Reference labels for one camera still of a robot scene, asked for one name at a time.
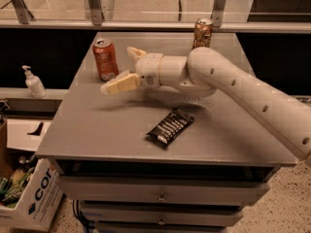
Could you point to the gold brown soda can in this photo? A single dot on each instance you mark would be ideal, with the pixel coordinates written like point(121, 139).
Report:
point(203, 29)

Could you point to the black snack bar wrapper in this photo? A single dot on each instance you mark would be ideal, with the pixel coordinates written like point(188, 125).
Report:
point(168, 129)

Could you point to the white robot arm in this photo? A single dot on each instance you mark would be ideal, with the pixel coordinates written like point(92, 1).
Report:
point(204, 71)

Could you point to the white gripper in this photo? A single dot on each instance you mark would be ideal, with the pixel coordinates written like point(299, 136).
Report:
point(148, 69)

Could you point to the cabinet drawer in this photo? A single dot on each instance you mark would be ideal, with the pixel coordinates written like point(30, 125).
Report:
point(162, 191)
point(160, 214)

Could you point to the top cabinet drawer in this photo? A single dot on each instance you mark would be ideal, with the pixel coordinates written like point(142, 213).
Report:
point(162, 191)

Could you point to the red coke can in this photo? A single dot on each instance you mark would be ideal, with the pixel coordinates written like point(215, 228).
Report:
point(105, 58)

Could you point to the white cardboard box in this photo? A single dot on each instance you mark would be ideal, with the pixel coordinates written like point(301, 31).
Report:
point(37, 204)

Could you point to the white pump soap bottle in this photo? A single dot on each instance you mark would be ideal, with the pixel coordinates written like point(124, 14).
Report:
point(34, 83)

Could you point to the middle cabinet drawer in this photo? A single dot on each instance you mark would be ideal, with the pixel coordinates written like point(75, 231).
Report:
point(160, 214)

